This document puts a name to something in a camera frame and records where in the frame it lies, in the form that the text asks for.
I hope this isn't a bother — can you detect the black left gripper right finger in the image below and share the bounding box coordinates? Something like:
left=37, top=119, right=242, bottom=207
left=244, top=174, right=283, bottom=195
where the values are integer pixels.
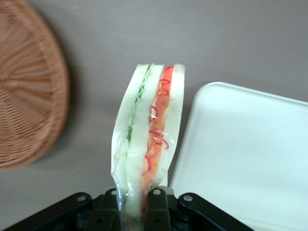
left=143, top=188, right=254, bottom=231

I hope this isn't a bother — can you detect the plastic-wrapped triangle sandwich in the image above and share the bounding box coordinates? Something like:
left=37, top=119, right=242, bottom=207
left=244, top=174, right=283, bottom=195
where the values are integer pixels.
left=110, top=63, right=187, bottom=231

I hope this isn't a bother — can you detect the round brown wicker basket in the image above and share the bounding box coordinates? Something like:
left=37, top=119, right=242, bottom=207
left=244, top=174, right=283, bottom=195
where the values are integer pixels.
left=0, top=0, right=71, bottom=172

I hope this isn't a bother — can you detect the white rectangular plastic tray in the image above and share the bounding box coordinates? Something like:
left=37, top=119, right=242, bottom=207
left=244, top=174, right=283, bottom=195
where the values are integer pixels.
left=169, top=81, right=308, bottom=231

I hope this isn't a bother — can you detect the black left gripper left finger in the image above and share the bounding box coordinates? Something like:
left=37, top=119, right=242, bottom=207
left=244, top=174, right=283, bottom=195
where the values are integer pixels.
left=4, top=188, right=120, bottom=231

